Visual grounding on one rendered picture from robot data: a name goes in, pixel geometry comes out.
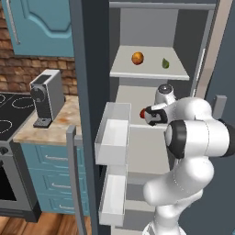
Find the teal drawer front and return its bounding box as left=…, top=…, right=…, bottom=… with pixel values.
left=36, top=193, right=90, bottom=217
left=28, top=167, right=84, bottom=196
left=32, top=143, right=81, bottom=171

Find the silver cupboard door handle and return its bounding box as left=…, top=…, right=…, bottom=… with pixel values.
left=6, top=0, right=21, bottom=46

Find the grey freezer cabinet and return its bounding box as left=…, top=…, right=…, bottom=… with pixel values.
left=108, top=0, right=222, bottom=235

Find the grey vertical door handle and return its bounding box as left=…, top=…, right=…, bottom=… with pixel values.
left=66, top=124, right=89, bottom=235

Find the dark grey fridge door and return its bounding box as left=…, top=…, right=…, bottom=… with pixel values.
left=194, top=0, right=235, bottom=235

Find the grey fridge door handle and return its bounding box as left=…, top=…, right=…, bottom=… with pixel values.
left=213, top=95, right=228, bottom=121

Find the black hob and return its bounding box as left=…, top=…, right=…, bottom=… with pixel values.
left=0, top=91, right=37, bottom=142

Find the grey coffee machine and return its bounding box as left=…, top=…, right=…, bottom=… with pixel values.
left=28, top=69, right=66, bottom=129

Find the green lemon wedge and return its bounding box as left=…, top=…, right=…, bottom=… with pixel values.
left=161, top=57, right=171, bottom=70

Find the orange peach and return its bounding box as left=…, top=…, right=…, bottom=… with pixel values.
left=131, top=50, right=145, bottom=66

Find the grey oven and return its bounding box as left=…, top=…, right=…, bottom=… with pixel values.
left=0, top=140, right=42, bottom=223

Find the white door bin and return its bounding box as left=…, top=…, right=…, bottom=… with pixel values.
left=94, top=102, right=132, bottom=166
left=97, top=164, right=129, bottom=228

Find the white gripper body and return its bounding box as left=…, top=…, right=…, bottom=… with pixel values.
left=144, top=104, right=169, bottom=127

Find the silver drawer handle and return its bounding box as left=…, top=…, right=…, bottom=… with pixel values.
left=50, top=182, right=73, bottom=190
left=58, top=204, right=75, bottom=212
left=44, top=154, right=69, bottom=162

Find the white freezer rack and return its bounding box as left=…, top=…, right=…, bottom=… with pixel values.
left=109, top=45, right=191, bottom=82
left=115, top=84, right=173, bottom=129

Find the teal wall cupboard door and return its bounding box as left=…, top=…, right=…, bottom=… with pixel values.
left=1, top=0, right=75, bottom=59

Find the dark grey freezer door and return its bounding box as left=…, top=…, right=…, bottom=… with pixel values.
left=69, top=0, right=112, bottom=235

